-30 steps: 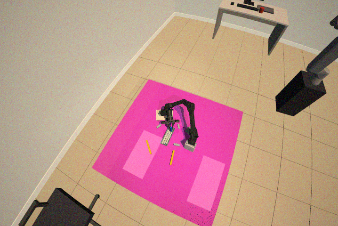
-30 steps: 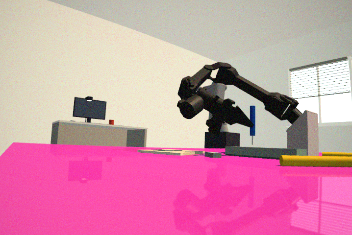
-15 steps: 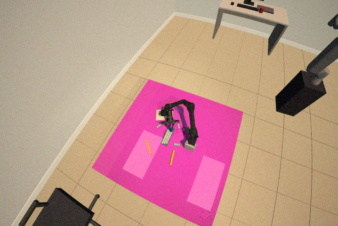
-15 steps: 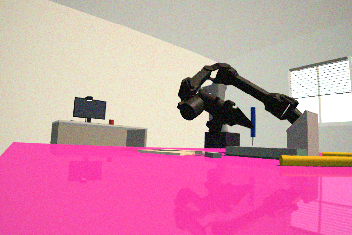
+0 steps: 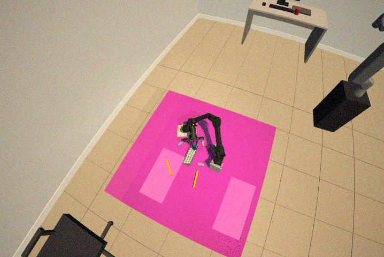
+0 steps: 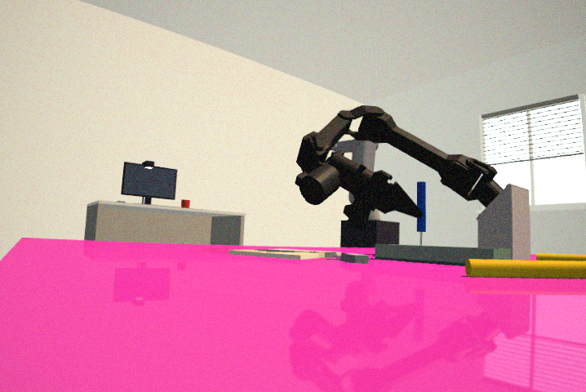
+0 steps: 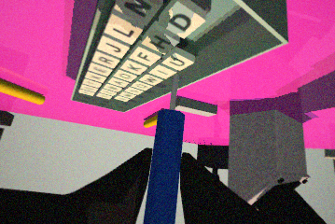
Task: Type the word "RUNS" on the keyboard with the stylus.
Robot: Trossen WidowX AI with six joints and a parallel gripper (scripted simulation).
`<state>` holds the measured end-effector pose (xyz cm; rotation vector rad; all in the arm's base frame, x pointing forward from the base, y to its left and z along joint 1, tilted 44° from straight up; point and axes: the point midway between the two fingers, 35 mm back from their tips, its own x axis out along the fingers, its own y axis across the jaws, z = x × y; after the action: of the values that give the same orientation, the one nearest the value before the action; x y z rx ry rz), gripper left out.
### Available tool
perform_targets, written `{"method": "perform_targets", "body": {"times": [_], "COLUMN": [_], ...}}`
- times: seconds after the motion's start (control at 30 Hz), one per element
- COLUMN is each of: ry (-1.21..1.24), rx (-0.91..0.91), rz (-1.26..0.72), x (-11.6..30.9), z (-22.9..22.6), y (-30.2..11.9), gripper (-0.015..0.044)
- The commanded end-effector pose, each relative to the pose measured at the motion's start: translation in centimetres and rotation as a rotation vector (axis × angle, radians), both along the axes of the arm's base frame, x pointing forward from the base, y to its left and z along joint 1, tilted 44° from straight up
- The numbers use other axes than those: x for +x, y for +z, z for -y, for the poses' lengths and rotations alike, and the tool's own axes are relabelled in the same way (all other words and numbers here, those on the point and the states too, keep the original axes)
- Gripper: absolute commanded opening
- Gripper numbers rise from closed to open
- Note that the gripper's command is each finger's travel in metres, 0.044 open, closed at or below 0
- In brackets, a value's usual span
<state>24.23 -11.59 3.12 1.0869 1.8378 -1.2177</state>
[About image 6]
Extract blue stylus with grey tip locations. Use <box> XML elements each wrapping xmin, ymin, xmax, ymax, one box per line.
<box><xmin>417</xmin><ymin>181</ymin><xmax>426</xmax><ymax>246</ymax></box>

